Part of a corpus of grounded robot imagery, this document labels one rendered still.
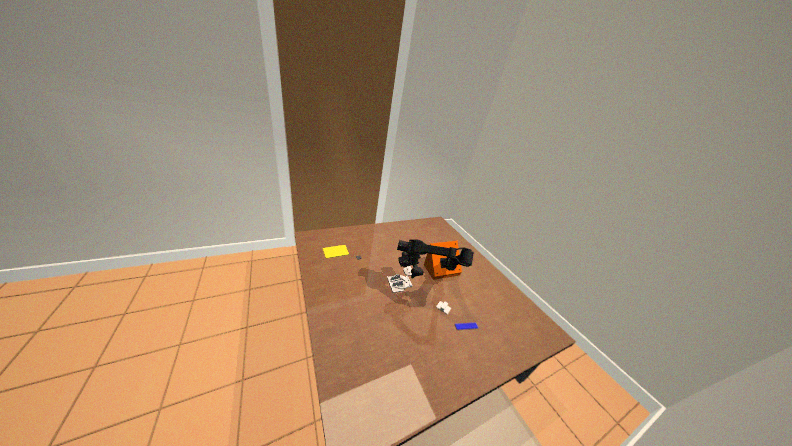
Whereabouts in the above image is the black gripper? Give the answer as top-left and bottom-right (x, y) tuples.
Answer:
(402, 251), (424, 279)

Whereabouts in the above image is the yellow flat plate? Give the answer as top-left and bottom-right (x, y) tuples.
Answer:
(323, 245), (349, 258)

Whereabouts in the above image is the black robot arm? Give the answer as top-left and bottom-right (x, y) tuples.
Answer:
(397, 239), (474, 271)

